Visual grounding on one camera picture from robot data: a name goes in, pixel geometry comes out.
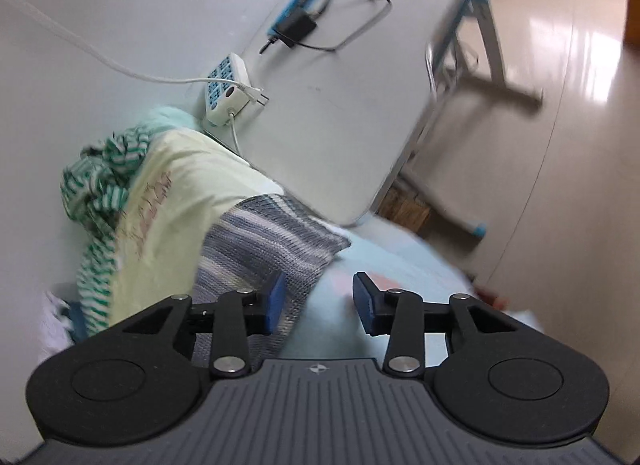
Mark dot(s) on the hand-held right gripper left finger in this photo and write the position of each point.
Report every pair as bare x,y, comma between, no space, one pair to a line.
276,302

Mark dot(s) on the blue folded garment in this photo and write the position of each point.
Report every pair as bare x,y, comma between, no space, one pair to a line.
75,320

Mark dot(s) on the white folding table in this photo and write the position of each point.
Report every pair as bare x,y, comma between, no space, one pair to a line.
350,95

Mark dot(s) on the white plug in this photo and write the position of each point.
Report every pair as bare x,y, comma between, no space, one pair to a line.
252,96

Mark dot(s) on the green white striped shirt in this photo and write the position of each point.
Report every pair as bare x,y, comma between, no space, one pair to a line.
100,195

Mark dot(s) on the white folded garment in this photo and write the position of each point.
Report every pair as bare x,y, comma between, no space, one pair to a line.
52,317

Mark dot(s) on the grey blue knit sweater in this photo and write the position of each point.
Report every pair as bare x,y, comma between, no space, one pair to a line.
270,245

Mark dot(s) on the white blue power strip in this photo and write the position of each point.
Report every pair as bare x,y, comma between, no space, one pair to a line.
220,82

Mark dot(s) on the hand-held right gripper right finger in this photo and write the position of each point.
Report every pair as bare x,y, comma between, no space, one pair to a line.
364,305

